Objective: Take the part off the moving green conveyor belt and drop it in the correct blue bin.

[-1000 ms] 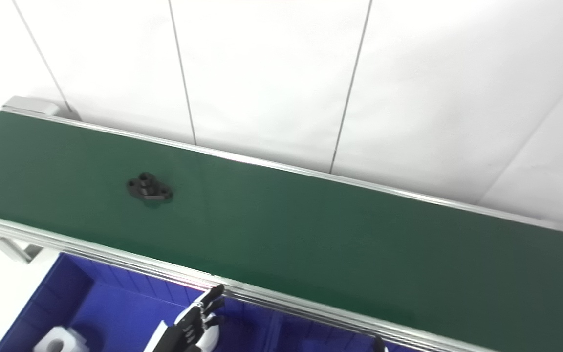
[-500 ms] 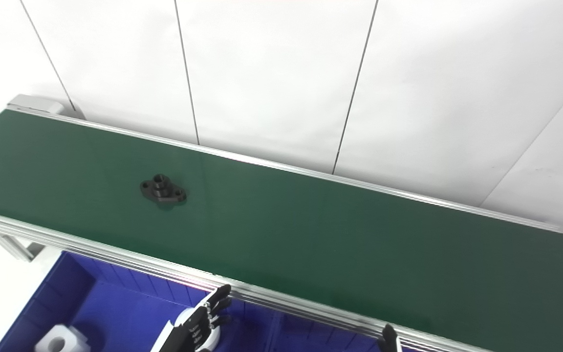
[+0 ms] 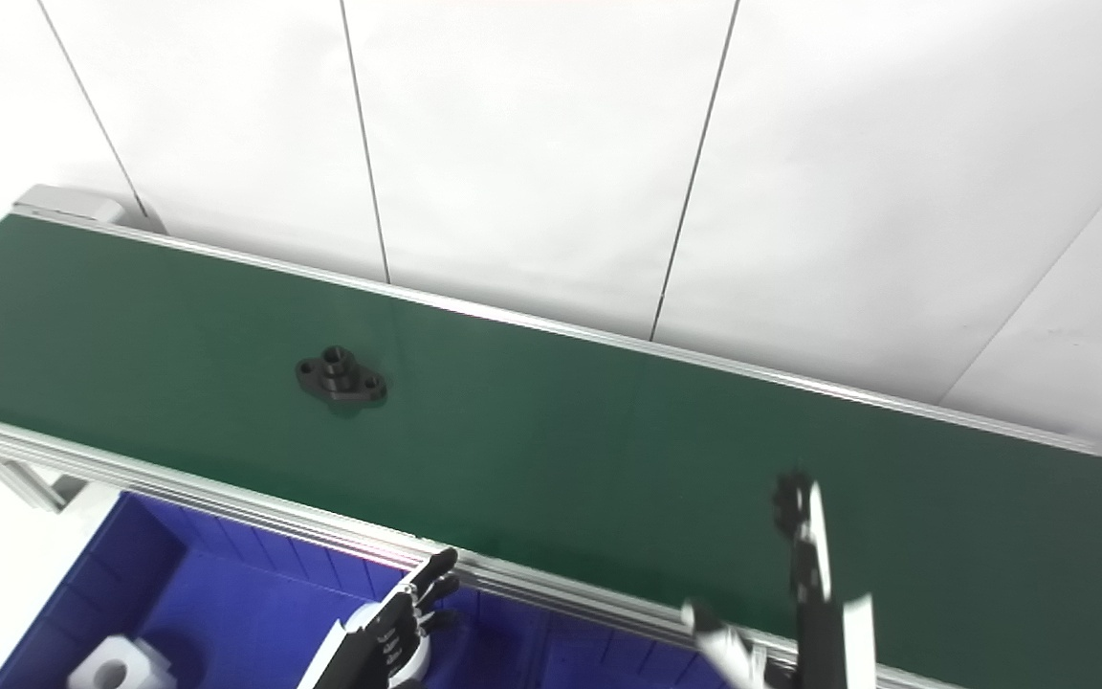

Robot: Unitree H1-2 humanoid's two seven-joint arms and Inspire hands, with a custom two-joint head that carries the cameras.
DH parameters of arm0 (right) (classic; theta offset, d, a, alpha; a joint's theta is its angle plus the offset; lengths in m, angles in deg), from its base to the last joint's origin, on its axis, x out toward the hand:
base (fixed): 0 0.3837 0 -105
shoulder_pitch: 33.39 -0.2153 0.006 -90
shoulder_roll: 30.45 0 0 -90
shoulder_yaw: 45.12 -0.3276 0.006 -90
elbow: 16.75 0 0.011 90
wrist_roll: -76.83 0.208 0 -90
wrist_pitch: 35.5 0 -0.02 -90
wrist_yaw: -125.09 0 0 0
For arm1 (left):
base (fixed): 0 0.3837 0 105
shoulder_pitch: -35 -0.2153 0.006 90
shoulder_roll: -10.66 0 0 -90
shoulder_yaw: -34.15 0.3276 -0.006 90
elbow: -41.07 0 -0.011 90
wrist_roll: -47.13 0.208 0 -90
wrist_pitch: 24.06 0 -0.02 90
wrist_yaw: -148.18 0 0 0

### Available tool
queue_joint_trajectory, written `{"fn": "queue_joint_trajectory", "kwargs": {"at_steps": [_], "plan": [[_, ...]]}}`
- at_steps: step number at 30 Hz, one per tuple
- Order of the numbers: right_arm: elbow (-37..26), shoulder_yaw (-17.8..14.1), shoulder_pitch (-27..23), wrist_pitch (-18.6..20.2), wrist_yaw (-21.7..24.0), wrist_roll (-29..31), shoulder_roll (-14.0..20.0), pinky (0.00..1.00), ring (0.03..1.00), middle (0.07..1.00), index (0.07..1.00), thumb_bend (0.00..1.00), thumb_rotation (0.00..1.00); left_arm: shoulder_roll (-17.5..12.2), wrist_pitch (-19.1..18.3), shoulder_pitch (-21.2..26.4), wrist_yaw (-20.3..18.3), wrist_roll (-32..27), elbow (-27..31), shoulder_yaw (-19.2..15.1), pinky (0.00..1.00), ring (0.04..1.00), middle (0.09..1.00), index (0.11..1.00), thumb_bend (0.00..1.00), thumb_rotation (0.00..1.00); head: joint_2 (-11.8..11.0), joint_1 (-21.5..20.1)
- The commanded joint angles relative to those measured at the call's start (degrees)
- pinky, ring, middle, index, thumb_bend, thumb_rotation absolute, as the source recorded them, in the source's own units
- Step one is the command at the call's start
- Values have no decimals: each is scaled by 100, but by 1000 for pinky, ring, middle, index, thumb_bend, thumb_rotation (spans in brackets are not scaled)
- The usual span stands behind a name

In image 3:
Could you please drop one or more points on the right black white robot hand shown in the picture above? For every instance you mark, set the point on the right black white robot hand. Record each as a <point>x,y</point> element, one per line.
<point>814,612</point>

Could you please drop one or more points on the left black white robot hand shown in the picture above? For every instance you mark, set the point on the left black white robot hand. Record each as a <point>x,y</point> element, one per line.
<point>388,632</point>

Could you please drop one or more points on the black oval flange part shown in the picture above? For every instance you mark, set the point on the black oval flange part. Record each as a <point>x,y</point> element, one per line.
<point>341,379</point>

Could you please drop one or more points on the blue bin with white parts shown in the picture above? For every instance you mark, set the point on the blue bin with white parts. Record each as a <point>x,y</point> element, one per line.
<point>226,612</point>

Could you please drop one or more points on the green conveyor belt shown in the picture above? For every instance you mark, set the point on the green conveyor belt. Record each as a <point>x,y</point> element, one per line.
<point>608,450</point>

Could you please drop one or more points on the aluminium conveyor support leg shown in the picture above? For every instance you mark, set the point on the aluminium conveyor support leg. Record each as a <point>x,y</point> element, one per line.
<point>25,483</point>

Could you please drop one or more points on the grey conveyor end cap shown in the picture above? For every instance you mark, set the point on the grey conveyor end cap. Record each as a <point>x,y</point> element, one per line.
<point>73,203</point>

